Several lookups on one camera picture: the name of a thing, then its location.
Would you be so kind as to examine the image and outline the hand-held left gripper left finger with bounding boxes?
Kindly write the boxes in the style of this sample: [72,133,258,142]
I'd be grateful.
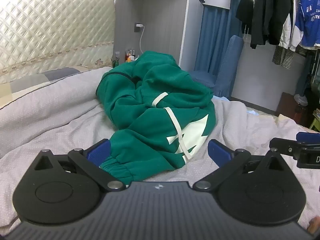
[34,139,125,191]

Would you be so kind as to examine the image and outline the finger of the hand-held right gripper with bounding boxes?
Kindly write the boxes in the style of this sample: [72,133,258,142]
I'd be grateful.
[296,132,320,143]
[269,137,302,155]

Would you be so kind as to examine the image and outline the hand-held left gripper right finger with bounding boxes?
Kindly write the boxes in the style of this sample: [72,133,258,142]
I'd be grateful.
[194,139,288,191]

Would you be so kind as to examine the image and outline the green hoodie with white print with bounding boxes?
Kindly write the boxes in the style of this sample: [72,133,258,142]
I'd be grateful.
[96,51,217,182]

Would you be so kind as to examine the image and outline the person's right hand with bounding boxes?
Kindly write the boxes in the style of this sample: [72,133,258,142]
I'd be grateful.
[307,216,320,233]

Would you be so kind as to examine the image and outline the green stool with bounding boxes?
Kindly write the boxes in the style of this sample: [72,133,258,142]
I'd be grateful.
[310,116,320,133]

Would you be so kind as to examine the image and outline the brown wooden cabinet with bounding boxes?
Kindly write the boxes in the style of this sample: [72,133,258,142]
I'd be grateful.
[276,92,310,128]

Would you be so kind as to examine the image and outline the grey dotted bedsheet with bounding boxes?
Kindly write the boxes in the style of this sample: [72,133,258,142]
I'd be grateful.
[0,66,320,233]

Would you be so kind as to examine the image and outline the hanging blue jeans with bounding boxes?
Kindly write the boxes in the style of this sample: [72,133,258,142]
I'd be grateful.
[294,52,313,107]

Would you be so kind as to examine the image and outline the black and white striped shirt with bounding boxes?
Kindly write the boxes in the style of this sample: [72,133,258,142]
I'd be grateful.
[272,44,295,69]

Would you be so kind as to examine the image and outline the blue covered chair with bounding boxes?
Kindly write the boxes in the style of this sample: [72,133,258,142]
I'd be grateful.
[190,35,244,98]

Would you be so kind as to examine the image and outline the cluster of small toiletry bottles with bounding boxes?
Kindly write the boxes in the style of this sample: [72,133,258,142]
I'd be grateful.
[112,49,140,68]

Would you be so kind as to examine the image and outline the grey checked pillow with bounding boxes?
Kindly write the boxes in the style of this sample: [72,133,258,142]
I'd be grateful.
[0,67,83,98]

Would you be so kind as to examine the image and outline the blue curtain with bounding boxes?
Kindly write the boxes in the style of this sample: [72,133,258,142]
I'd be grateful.
[195,0,247,75]

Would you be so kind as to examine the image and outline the blue and white jersey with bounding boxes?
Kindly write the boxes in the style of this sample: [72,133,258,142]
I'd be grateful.
[295,0,320,49]

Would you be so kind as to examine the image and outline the cream quilted headboard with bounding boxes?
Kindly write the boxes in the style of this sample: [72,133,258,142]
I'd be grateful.
[0,0,116,85]

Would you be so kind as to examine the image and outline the black hanging jacket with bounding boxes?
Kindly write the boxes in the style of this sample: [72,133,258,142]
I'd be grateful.
[235,0,292,49]

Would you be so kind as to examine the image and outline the grey wardrobe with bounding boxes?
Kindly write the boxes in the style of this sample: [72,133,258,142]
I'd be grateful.
[114,0,233,72]

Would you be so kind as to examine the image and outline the white charging cable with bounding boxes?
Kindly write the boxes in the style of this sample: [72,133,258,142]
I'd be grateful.
[139,25,145,55]

